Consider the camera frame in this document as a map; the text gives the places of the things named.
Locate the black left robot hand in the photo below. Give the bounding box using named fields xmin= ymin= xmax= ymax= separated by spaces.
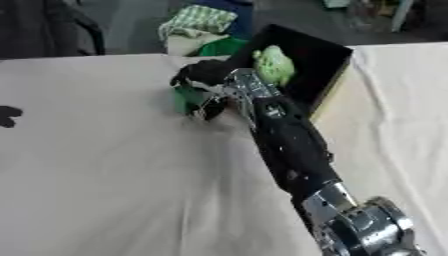
xmin=0 ymin=105 xmax=25 ymax=129

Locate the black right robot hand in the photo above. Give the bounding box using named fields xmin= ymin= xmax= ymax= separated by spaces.
xmin=168 ymin=59 xmax=240 ymax=122

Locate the green block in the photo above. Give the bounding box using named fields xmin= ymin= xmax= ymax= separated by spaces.
xmin=171 ymin=84 xmax=214 ymax=116

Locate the black open box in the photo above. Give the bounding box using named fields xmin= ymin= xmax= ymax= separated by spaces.
xmin=222 ymin=23 xmax=356 ymax=118

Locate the green white checked cloth pile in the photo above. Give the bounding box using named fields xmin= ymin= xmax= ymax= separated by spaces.
xmin=157 ymin=4 xmax=252 ymax=57

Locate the green soft toy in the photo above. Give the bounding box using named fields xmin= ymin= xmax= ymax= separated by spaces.
xmin=250 ymin=45 xmax=298 ymax=87

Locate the dark chair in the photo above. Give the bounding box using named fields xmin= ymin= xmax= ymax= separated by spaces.
xmin=0 ymin=0 xmax=107 ymax=60

